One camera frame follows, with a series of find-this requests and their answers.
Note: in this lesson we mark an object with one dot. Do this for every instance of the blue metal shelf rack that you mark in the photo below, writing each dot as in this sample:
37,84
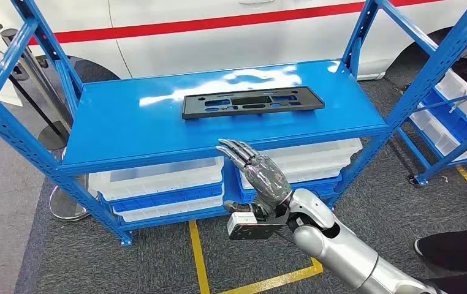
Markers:
176,121
454,154

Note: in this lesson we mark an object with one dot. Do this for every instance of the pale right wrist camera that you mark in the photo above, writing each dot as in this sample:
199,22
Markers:
241,221

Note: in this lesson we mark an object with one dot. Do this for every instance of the black plastic panel part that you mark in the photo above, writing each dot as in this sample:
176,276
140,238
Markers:
195,106

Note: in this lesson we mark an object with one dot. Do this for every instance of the white car with red stripe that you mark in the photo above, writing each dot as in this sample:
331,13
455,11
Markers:
217,44

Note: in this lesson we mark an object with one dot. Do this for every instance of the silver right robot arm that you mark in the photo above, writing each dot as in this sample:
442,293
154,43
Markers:
339,247

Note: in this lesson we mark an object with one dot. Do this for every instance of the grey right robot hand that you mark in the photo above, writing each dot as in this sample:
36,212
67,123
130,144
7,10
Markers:
268,182

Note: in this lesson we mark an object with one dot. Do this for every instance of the chrome base stanchion post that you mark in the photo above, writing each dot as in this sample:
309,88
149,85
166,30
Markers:
69,205

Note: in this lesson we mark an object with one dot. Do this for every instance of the dark base stanchion post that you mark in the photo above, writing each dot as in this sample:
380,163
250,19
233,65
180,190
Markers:
53,140

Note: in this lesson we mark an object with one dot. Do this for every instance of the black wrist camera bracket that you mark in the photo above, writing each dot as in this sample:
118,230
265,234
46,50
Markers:
264,230

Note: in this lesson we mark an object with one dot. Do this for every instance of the person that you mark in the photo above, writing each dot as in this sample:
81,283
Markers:
461,247

